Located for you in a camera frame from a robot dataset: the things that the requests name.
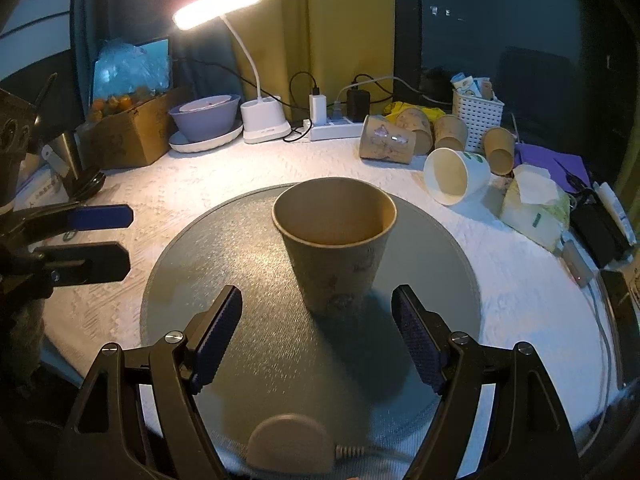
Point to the purple cloth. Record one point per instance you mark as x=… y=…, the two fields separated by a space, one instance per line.
x=550 y=162

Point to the white plate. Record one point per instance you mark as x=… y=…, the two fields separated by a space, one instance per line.
x=220 y=141

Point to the blue plastic bag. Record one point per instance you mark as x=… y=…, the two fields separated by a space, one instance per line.
x=130 y=67

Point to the silver metal holder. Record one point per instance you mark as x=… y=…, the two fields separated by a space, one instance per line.
x=65 y=157

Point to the purple bowl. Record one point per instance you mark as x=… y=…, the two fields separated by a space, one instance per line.
x=200 y=122

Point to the white plastic basket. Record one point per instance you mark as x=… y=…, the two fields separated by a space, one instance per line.
x=477 y=117

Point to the tissue pack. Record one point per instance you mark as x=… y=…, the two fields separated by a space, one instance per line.
x=535 y=210

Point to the white tube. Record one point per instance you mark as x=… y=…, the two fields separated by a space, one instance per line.
x=617 y=210

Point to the black chair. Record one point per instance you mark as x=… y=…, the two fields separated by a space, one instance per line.
x=535 y=77

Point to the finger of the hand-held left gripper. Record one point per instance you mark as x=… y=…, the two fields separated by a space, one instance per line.
x=100 y=216
x=95 y=260

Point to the white power bank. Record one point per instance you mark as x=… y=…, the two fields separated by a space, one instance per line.
x=577 y=262

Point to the white charger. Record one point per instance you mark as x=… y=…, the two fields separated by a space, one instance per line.
x=317 y=107

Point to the white desk lamp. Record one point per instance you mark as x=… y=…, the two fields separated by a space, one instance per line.
x=262 y=120

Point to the black phone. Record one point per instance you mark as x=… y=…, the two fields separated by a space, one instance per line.
x=622 y=295

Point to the black pouch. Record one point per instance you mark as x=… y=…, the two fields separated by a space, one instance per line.
x=597 y=232

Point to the white power strip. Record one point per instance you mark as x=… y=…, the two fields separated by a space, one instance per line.
x=335 y=130

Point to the brown printed paper cup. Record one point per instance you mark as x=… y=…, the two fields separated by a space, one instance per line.
x=387 y=140

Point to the round grey tray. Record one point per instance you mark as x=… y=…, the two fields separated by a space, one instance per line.
x=200 y=260

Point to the round white puck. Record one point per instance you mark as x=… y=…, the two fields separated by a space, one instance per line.
x=290 y=442

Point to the teal curtain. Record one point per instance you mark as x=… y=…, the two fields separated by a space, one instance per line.
x=200 y=55

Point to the white paper cup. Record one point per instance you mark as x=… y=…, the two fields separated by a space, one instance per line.
x=465 y=175

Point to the cardboard box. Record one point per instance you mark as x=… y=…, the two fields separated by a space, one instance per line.
x=135 y=135

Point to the yellow cloth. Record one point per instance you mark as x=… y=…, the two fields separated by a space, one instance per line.
x=395 y=108

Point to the yellow curtain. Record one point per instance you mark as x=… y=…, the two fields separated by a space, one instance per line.
x=340 y=20

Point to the packets in basket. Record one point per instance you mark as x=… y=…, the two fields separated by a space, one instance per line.
x=472 y=85

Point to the pile of oranges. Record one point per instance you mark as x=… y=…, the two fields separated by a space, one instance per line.
x=117 y=102

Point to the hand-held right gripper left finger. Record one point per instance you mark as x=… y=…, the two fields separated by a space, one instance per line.
x=217 y=335

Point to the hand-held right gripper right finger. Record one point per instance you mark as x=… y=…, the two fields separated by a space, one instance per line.
x=420 y=345

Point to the black charger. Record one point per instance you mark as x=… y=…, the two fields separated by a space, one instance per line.
x=358 y=105

